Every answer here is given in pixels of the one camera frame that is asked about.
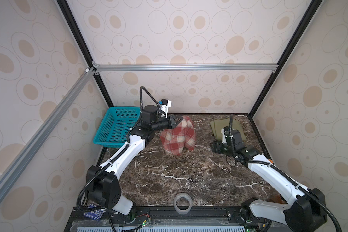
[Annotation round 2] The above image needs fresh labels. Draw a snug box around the red plaid skirt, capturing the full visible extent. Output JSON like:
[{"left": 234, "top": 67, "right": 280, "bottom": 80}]
[{"left": 160, "top": 116, "right": 196, "bottom": 156}]

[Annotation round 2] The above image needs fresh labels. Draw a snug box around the olive green skirt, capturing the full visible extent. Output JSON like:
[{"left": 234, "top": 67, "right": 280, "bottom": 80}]
[{"left": 210, "top": 118, "right": 247, "bottom": 142}]

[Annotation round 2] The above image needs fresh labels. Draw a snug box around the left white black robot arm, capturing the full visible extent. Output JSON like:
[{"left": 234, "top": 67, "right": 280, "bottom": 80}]
[{"left": 76, "top": 115, "right": 183, "bottom": 221}]

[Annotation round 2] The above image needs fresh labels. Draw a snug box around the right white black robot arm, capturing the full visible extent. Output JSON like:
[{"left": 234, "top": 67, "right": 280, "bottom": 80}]
[{"left": 210, "top": 140, "right": 342, "bottom": 232}]

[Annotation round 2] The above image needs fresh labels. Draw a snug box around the teal plastic basket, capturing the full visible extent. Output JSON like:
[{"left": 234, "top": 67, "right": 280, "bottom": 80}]
[{"left": 93, "top": 106, "right": 140, "bottom": 148}]

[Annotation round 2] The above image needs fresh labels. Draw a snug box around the clear tape roll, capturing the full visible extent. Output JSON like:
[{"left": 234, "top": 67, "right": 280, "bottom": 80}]
[{"left": 173, "top": 192, "right": 193, "bottom": 215}]

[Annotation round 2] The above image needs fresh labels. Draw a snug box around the blue card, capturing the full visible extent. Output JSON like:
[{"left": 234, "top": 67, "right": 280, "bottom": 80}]
[{"left": 83, "top": 209, "right": 104, "bottom": 221}]

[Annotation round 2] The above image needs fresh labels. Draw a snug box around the horizontal aluminium rail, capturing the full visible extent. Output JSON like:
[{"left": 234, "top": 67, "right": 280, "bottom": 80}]
[{"left": 95, "top": 63, "right": 278, "bottom": 72}]

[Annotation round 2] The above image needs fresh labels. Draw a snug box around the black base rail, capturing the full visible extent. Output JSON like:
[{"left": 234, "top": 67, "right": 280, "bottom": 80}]
[{"left": 64, "top": 206, "right": 290, "bottom": 232}]

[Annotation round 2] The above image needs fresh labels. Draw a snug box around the left slanted aluminium rail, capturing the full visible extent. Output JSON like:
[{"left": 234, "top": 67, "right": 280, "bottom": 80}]
[{"left": 0, "top": 67, "right": 96, "bottom": 204}]

